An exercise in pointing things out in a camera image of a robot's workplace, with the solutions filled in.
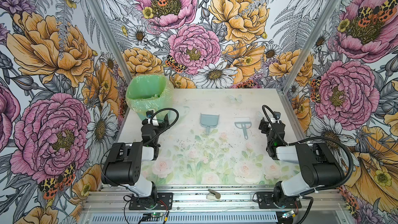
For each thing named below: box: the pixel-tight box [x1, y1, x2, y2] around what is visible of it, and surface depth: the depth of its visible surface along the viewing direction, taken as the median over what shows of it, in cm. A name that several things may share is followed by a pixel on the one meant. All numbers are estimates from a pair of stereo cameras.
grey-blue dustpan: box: [199, 113, 220, 135], surface depth 105 cm
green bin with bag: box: [125, 74, 175, 122], surface depth 89 cm
